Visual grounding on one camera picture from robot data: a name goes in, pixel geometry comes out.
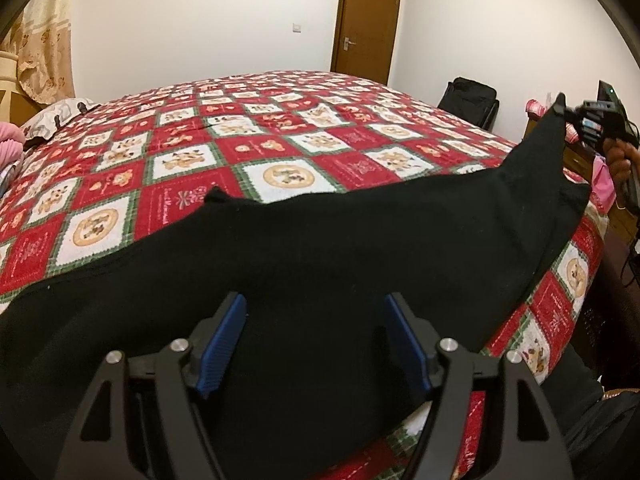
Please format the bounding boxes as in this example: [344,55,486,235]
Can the wooden chair back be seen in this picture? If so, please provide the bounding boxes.
[0,50,41,128]

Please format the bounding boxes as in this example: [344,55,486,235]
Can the brown wooden door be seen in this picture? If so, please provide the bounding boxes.
[331,0,403,86]

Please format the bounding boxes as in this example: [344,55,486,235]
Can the black bag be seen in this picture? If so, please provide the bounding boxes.
[437,77,500,133]

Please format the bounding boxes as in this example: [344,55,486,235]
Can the person's dark clothing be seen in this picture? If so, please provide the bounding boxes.
[540,340,640,480]

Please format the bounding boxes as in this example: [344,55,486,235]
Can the pink plastic bag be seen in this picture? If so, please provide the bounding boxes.
[591,159,614,212]

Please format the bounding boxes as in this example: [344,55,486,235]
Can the red printed blanket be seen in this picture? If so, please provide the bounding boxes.
[0,70,608,480]

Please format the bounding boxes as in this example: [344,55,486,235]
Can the black pants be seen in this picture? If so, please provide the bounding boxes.
[0,92,593,480]

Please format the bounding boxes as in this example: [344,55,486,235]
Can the pink cloth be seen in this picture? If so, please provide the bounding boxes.
[0,122,26,171]

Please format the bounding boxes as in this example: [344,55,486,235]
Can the person's right hand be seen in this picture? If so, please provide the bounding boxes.
[602,139,640,196]

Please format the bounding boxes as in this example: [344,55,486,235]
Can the beige patterned curtain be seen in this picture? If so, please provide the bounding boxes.
[7,0,78,103]

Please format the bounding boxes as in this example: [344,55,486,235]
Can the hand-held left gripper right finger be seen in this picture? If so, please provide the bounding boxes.
[385,292,576,480]

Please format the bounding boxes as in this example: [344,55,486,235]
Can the white patterned pillow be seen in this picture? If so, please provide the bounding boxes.
[22,97,103,143]

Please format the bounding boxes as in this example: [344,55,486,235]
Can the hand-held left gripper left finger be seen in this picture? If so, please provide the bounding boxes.
[57,291,248,480]

